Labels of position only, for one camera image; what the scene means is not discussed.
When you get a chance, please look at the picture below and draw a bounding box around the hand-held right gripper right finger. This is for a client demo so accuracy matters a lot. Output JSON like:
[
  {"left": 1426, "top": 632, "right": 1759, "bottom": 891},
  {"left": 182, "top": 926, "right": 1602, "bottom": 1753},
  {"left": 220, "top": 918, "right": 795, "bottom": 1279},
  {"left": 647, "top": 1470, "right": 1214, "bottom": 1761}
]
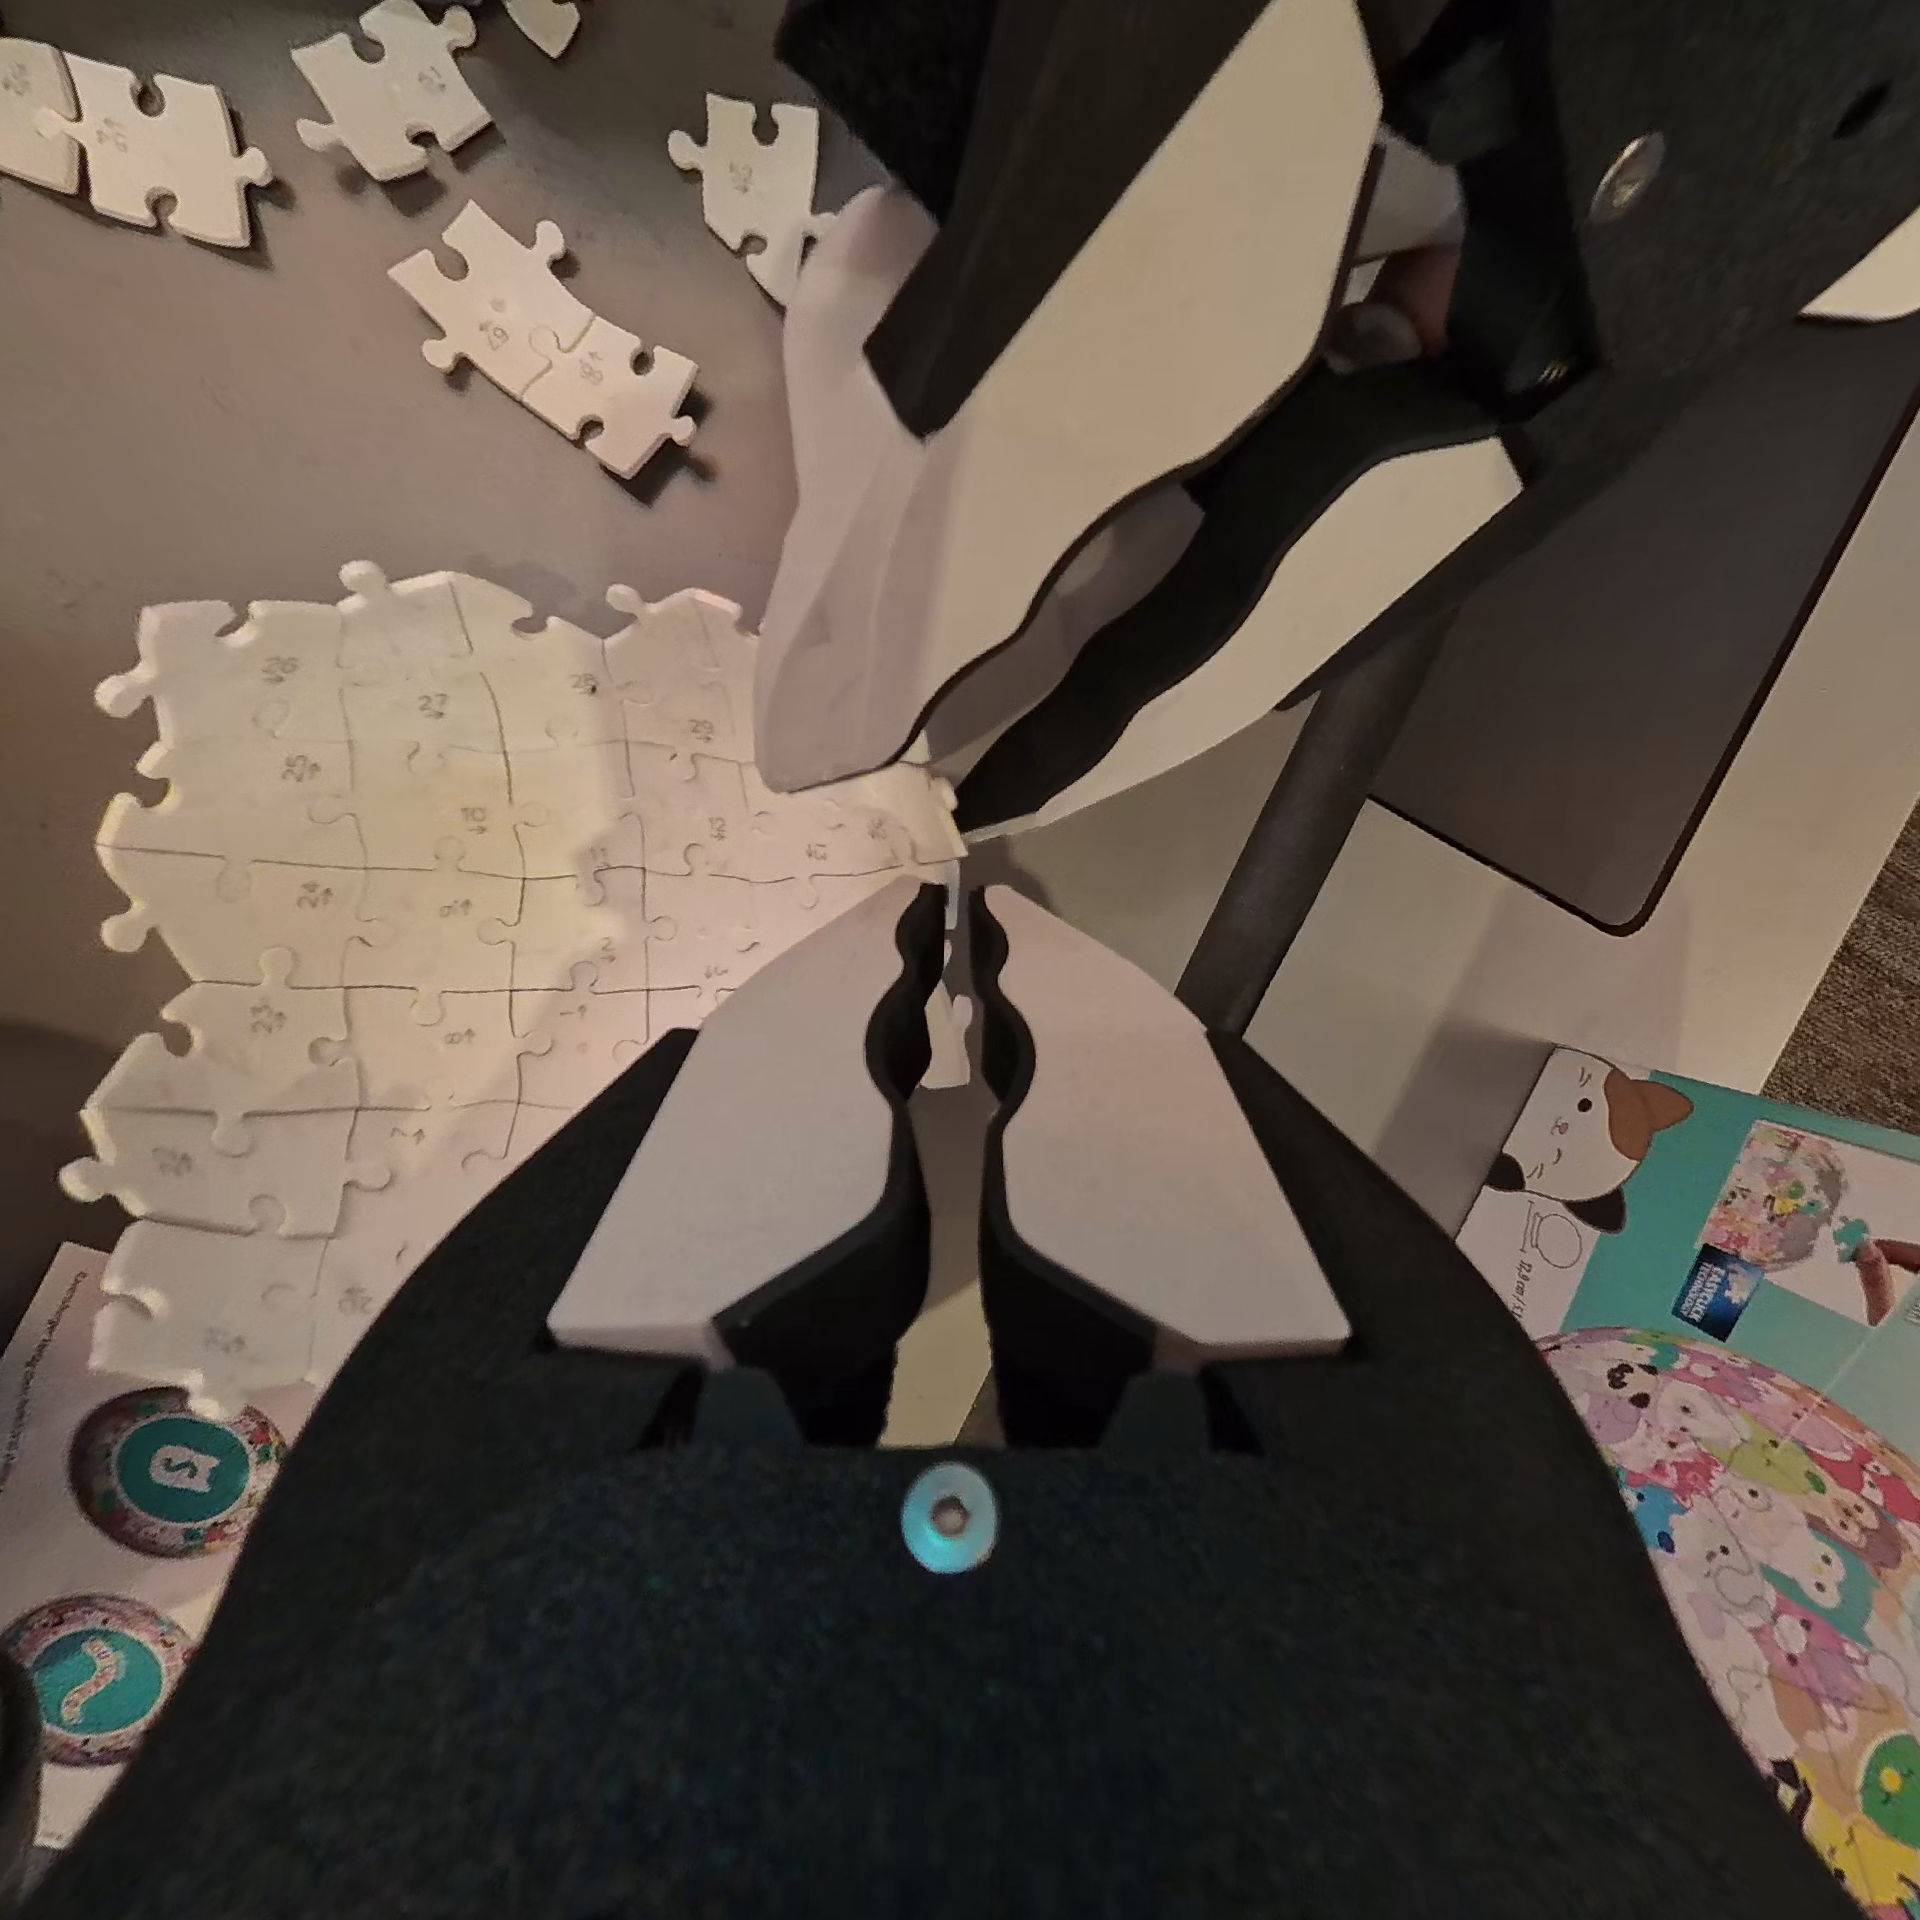
[{"left": 972, "top": 883, "right": 1353, "bottom": 1375}]

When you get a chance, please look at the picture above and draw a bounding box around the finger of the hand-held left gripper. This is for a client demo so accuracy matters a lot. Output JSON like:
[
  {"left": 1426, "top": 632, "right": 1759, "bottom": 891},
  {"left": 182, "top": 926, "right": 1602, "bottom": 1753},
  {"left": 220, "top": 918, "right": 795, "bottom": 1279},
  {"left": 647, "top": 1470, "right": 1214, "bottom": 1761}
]
[
  {"left": 953, "top": 359, "right": 1528, "bottom": 839},
  {"left": 755, "top": 0, "right": 1385, "bottom": 797}
]

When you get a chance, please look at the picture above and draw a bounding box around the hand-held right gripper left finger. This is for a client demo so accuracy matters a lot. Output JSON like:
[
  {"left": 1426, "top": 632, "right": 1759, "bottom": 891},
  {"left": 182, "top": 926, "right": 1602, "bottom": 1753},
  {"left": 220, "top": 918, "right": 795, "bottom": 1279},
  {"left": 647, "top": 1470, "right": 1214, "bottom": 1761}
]
[{"left": 546, "top": 885, "right": 943, "bottom": 1369}]

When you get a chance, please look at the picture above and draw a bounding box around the half-built colourful puzzle ball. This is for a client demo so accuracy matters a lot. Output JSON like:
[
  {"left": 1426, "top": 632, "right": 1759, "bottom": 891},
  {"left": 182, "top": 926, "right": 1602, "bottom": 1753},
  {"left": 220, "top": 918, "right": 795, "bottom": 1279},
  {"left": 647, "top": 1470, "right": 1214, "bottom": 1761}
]
[{"left": 60, "top": 557, "right": 980, "bottom": 1422}]

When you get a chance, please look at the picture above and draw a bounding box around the printed cardboard puzzle box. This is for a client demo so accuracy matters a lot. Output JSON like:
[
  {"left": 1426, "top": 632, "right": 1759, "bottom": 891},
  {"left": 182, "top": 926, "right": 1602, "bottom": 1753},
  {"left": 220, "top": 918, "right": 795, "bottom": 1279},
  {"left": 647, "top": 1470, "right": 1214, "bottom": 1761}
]
[{"left": 1452, "top": 1043, "right": 1920, "bottom": 1920}]

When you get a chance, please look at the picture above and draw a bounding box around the scattered pile of puzzle pieces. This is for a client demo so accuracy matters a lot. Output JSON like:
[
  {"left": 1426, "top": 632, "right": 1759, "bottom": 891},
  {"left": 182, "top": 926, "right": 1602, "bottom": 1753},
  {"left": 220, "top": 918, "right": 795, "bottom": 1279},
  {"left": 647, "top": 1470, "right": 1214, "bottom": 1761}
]
[{"left": 0, "top": 0, "right": 842, "bottom": 484}]

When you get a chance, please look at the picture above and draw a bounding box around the person's left hand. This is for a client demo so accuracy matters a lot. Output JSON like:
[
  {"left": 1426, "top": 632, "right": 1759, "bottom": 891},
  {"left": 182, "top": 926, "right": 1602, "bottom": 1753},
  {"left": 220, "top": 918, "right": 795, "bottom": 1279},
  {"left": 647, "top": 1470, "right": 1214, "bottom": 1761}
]
[{"left": 1336, "top": 240, "right": 1466, "bottom": 375}]

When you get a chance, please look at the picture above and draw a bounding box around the black rounded table panel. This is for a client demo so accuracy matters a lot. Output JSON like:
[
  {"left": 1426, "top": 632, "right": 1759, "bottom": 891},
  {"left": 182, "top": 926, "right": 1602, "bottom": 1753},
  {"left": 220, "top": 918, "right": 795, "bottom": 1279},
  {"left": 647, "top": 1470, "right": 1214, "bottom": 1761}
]
[{"left": 1362, "top": 299, "right": 1920, "bottom": 934}]

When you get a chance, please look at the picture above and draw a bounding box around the white printed instruction leaflet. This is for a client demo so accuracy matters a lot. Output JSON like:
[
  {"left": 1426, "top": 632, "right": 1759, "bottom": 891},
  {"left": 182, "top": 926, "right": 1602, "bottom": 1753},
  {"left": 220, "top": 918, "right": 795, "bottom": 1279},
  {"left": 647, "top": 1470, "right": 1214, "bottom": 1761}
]
[{"left": 0, "top": 1236, "right": 303, "bottom": 1856}]

